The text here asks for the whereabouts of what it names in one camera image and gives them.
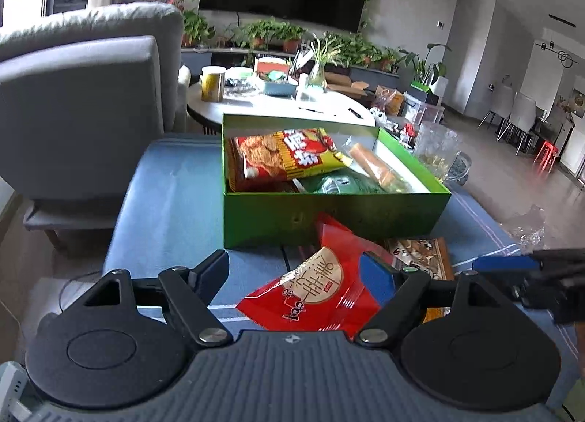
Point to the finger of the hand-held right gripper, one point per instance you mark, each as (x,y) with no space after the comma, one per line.
(502,263)

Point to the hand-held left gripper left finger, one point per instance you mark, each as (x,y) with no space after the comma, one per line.
(215,272)

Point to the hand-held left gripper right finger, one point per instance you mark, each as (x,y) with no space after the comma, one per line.
(377,276)

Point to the red snack packet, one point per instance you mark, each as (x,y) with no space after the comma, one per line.
(320,294)

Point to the green cardboard box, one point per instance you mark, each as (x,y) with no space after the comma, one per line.
(329,221)

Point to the green snack packet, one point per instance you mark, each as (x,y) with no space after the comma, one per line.
(338,184)

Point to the clear cracker packet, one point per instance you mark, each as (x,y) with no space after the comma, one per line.
(372,163)

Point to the red yellow chips packet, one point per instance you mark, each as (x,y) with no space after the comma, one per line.
(283,157)

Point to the clear plastic bag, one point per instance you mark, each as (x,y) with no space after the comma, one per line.
(525,227)

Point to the brown printed snack packet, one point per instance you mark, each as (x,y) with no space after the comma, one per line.
(420,255)

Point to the blue striped tablecloth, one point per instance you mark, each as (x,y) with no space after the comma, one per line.
(173,211)

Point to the red stool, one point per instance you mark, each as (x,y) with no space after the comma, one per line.
(546,154)

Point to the glass mug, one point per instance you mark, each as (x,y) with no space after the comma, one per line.
(438,147)

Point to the white dining chair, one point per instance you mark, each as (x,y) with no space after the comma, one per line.
(521,115)
(500,104)

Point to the clear storage box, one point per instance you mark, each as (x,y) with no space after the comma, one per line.
(425,109)

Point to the white round coffee table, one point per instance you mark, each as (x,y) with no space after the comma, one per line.
(274,109)

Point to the black pen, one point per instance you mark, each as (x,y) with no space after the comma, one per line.
(311,109)

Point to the yellow can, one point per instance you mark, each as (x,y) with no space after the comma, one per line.
(213,83)

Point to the light blue basket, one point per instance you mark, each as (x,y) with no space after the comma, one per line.
(279,86)

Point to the open cardboard box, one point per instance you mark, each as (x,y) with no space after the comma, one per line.
(342,81)

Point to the grey sofa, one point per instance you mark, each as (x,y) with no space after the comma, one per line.
(91,106)

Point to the large leafy plant white pot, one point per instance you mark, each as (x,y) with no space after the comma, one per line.
(429,70)

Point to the orange box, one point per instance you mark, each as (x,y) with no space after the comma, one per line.
(269,65)

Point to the spider plant in glass vase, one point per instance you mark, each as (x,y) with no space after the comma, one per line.
(317,70)

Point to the red flower decoration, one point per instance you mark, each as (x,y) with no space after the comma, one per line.
(173,1)

